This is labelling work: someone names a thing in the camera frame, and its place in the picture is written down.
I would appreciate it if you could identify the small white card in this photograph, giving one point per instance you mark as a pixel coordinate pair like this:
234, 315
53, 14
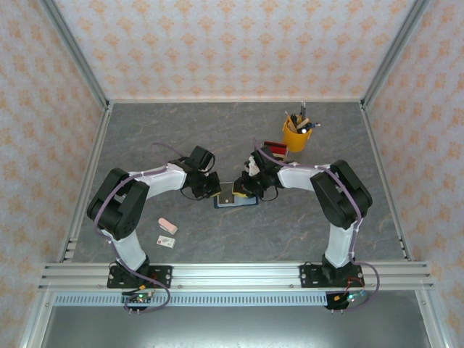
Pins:
166, 241

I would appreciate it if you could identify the aluminium table edge rail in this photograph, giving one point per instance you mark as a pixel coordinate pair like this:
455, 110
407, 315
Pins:
235, 100
85, 181

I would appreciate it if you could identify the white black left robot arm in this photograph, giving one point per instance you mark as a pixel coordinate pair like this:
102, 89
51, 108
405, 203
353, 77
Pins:
163, 181

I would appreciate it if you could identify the aluminium frame post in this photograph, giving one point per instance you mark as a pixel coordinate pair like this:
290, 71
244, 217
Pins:
72, 50
397, 50

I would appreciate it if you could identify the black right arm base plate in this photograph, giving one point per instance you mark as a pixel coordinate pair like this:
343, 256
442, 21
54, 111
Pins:
308, 275

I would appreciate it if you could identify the grey metal panel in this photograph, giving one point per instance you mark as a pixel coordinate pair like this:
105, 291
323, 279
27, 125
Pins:
235, 326

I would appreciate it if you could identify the wide aluminium mounting rail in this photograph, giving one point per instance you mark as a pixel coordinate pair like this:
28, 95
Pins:
235, 275

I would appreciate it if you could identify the white blue-capped pen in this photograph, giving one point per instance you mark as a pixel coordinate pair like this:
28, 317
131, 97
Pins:
313, 125

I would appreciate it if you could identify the wooden pencil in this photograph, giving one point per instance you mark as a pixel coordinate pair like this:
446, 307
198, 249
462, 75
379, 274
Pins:
289, 116

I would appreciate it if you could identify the flat wooden stick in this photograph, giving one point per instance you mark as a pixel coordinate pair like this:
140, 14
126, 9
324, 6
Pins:
305, 121

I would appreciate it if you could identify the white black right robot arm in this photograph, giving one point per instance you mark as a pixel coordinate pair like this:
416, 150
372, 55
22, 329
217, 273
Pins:
293, 177

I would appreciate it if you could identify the black marker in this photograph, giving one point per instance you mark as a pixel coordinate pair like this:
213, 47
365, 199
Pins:
294, 119

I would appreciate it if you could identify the beige card with white square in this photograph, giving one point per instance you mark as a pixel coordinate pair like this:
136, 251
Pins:
225, 192

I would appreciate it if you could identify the pink white eraser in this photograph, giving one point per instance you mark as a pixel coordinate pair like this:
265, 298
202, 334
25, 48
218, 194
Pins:
167, 225

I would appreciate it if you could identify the blue card holder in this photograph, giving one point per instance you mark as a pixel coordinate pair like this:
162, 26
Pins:
250, 202

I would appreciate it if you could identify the yellow pen bucket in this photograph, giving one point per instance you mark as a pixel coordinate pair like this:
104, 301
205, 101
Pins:
294, 141

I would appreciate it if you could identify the black pen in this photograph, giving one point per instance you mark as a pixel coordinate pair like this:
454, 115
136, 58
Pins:
303, 108

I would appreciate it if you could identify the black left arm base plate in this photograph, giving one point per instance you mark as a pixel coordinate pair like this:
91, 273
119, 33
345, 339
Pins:
163, 276

